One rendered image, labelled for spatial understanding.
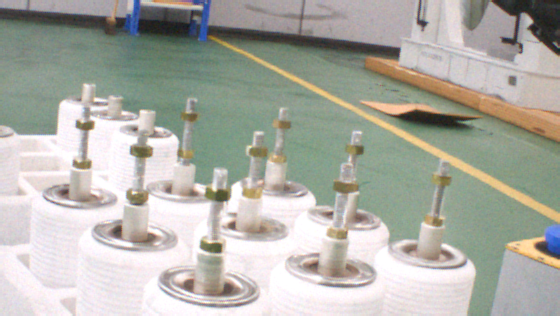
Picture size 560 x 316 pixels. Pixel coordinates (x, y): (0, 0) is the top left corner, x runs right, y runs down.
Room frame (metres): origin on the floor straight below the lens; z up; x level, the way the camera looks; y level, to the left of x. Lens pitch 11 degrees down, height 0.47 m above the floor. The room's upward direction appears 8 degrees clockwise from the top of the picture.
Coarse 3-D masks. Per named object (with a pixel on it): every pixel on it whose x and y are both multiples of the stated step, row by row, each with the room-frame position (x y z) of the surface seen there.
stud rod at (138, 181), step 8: (136, 136) 0.65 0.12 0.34; (144, 136) 0.65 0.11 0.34; (136, 144) 0.65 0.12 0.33; (144, 144) 0.65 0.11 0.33; (136, 160) 0.65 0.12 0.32; (144, 160) 0.65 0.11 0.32; (136, 168) 0.65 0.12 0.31; (144, 168) 0.66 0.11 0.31; (136, 176) 0.65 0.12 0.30; (136, 184) 0.65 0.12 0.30
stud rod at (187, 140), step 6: (192, 102) 0.82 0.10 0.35; (186, 108) 0.82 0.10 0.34; (192, 108) 0.82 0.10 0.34; (186, 126) 0.82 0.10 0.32; (192, 126) 0.82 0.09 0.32; (186, 132) 0.82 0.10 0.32; (192, 132) 0.82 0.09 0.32; (186, 138) 0.82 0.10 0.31; (192, 138) 0.82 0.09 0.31; (186, 144) 0.82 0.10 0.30; (186, 162) 0.82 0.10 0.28
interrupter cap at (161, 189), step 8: (152, 184) 0.83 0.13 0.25; (160, 184) 0.83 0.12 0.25; (168, 184) 0.84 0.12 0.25; (200, 184) 0.85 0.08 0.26; (152, 192) 0.80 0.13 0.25; (160, 192) 0.80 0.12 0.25; (168, 192) 0.82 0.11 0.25; (200, 192) 0.83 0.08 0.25; (168, 200) 0.78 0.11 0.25; (176, 200) 0.78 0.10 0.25; (184, 200) 0.78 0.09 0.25; (192, 200) 0.79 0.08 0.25; (200, 200) 0.79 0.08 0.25; (208, 200) 0.80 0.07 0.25
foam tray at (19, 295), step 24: (0, 264) 0.72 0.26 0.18; (24, 264) 0.76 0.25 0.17; (0, 288) 0.71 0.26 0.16; (24, 288) 0.67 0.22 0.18; (48, 288) 0.68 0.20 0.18; (72, 288) 0.69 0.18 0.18; (0, 312) 0.71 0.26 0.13; (24, 312) 0.65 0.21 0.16; (48, 312) 0.63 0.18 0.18; (72, 312) 0.67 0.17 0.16
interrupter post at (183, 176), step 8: (176, 168) 0.81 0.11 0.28; (184, 168) 0.81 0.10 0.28; (192, 168) 0.82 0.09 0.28; (176, 176) 0.81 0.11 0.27; (184, 176) 0.81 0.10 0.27; (192, 176) 0.82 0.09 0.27; (176, 184) 0.81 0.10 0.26; (184, 184) 0.81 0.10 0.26; (192, 184) 0.82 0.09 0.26; (176, 192) 0.81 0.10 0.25; (184, 192) 0.81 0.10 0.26; (192, 192) 0.82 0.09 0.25
